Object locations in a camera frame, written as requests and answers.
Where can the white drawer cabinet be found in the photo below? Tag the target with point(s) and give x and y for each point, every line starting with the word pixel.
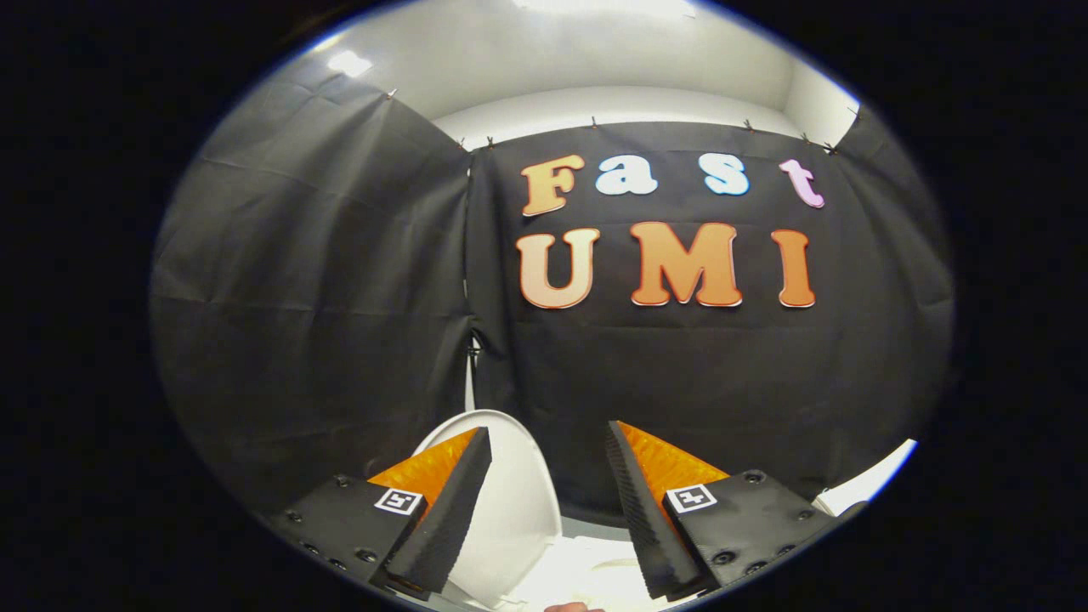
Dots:
pixel 875 480

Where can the white toilet seat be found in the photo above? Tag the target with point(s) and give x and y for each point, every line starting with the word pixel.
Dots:
pixel 595 569

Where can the black backdrop cloth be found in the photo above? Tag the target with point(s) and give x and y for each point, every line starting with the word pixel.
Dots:
pixel 680 382

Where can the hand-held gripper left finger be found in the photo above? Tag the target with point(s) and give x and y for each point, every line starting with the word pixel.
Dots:
pixel 450 518

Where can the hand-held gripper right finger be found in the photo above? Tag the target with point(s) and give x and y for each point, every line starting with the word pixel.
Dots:
pixel 650 527

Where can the large ceiling light panel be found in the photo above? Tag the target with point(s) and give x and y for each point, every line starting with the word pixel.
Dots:
pixel 603 5

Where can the small ceiling light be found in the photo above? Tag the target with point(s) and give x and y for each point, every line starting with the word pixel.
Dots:
pixel 350 62

